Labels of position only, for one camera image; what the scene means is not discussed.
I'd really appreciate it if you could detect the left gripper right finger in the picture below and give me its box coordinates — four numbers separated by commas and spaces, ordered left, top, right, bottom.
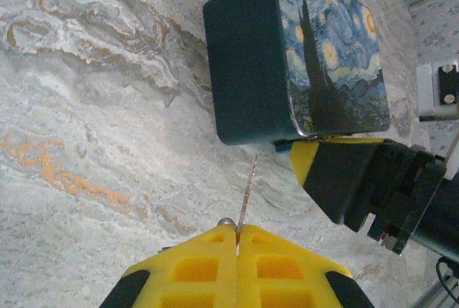
237, 223, 376, 308

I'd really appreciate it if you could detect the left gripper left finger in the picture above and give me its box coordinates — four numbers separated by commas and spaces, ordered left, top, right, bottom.
100, 223, 240, 308

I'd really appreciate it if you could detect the silver key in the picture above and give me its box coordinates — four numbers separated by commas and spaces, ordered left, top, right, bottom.
217, 153, 259, 257

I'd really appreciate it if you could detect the blue starry night print box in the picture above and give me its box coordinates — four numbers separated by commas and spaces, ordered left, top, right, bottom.
202, 0, 392, 147

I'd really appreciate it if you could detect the thin black gripper wire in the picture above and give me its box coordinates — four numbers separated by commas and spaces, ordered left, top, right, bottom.
435, 254, 459, 302

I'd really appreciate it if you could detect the white metal bracket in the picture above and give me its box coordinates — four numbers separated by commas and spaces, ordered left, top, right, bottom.
415, 57, 459, 122

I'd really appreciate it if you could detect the aluminium side rail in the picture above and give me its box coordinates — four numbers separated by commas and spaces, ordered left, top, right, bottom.
412, 275, 459, 308

